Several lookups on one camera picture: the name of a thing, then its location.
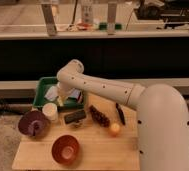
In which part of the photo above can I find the yellow banana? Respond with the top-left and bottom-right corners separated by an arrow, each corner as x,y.
57,96 -> 64,107

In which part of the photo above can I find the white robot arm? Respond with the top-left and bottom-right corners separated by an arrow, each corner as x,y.
57,59 -> 189,171

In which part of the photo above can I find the left metal post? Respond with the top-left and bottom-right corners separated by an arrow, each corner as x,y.
41,4 -> 57,36

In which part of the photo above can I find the right metal post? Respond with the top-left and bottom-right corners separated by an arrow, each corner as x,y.
107,1 -> 117,35

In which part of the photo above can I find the purple bowl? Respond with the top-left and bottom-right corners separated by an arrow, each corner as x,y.
18,110 -> 49,137

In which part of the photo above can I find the red-brown bowl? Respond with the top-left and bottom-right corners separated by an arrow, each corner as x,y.
51,135 -> 80,165

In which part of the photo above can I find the orange fruit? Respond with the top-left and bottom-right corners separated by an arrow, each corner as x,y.
109,123 -> 121,136

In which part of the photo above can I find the dark rectangular block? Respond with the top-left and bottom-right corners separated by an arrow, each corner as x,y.
64,110 -> 86,124

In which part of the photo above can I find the dark grape bunch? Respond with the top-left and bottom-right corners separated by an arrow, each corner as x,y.
89,105 -> 110,127

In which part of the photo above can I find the green plastic tray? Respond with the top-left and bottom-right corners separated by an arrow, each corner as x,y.
33,77 -> 85,110

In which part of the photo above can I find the white packet in tray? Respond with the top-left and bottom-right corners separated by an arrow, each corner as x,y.
45,86 -> 58,101

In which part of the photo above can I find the red white item in tray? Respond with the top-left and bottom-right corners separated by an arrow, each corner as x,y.
69,89 -> 82,101

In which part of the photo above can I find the green object on shelf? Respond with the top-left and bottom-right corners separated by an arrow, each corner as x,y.
98,22 -> 122,30

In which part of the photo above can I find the metal post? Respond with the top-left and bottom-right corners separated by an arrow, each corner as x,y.
107,1 -> 117,35
41,4 -> 57,36

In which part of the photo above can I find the white paper cup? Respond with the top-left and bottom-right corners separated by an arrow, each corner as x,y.
42,103 -> 58,121

